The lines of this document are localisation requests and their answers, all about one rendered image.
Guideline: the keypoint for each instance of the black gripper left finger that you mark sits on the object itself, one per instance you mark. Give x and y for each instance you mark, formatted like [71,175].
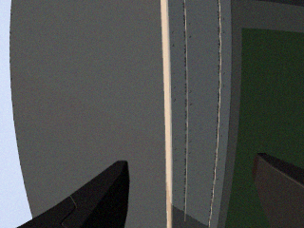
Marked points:
[100,203]

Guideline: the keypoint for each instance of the dark grey wall panel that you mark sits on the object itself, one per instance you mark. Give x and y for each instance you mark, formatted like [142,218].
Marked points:
[87,89]

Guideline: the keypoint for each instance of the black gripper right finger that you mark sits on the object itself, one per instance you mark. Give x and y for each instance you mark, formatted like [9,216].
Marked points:
[280,187]

